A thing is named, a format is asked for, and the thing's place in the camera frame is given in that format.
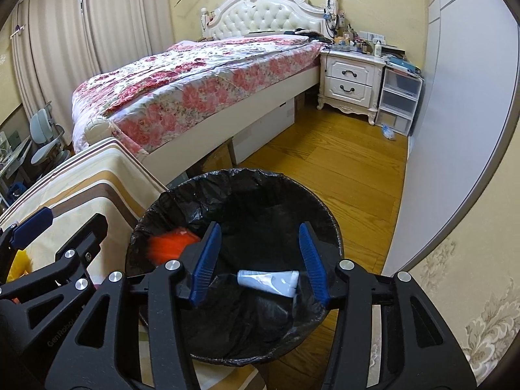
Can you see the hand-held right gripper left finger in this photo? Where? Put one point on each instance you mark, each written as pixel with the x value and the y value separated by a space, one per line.
pixel 205 268

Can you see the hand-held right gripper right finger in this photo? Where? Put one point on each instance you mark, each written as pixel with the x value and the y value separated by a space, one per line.
pixel 315 268

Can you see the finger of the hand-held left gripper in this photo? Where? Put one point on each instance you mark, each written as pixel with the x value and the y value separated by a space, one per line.
pixel 87 239
pixel 32 221

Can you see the white squeeze tube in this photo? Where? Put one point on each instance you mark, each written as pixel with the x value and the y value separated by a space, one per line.
pixel 264 281

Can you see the black-lined trash bin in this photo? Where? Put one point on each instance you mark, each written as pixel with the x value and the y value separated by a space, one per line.
pixel 252 211

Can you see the orange plastic wrapper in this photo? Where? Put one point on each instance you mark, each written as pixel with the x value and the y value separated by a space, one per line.
pixel 170 248

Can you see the white study desk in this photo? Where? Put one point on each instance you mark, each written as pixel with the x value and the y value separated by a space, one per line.
pixel 12 162

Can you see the light blue office chair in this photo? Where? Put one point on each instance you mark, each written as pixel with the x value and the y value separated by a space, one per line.
pixel 44 138

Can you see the brown cardboard box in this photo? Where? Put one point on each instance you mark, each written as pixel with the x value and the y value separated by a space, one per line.
pixel 215 158

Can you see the white storage box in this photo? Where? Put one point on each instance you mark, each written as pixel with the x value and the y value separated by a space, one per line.
pixel 266 130

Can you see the clear plastic bottle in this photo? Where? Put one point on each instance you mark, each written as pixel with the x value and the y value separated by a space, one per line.
pixel 388 132

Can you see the clear plastic drawer unit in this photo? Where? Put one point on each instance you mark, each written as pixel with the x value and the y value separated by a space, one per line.
pixel 400 97

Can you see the pink floral blanket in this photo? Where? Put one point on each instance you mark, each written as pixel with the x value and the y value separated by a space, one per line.
pixel 195 77

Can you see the white carved nightstand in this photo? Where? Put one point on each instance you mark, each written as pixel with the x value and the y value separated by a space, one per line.
pixel 349 77

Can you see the beige curtain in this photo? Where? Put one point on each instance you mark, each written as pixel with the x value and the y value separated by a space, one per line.
pixel 81 28

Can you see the white wardrobe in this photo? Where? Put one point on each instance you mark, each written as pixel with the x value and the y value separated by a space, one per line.
pixel 455 109

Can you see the blue flat packet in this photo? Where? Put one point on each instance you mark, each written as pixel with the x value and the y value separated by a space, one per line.
pixel 402 65

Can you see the small white bottle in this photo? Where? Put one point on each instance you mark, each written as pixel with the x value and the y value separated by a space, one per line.
pixel 378 48

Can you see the clutter of small desk items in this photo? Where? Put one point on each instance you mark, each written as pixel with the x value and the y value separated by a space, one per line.
pixel 353 40

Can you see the white bed with tufted headboard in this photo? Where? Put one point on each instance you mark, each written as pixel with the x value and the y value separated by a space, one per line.
pixel 264 12

